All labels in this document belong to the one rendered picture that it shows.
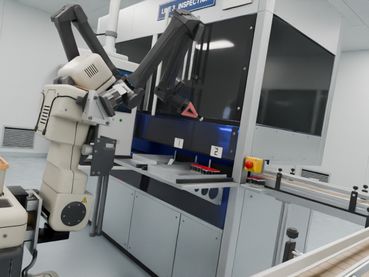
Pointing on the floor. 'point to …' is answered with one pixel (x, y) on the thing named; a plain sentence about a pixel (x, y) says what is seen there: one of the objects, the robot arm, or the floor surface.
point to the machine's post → (245, 136)
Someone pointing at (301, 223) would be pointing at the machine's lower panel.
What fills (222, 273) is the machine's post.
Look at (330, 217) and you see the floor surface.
